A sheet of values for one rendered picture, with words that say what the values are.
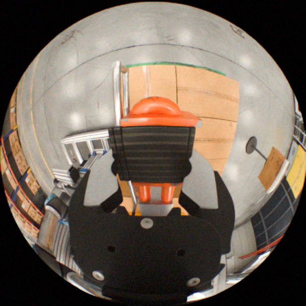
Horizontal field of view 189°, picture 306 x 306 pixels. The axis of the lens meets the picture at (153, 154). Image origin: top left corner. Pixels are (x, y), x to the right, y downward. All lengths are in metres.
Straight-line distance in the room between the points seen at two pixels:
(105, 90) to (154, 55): 0.77
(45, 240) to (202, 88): 1.26
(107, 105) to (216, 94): 1.24
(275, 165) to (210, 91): 1.46
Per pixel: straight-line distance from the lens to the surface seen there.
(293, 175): 7.41
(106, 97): 1.46
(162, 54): 1.44
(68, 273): 0.53
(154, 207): 0.20
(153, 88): 0.77
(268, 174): 1.91
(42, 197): 9.33
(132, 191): 0.16
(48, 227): 0.59
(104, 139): 1.34
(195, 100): 0.82
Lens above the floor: 1.31
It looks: 58 degrees down
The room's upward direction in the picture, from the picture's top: 177 degrees counter-clockwise
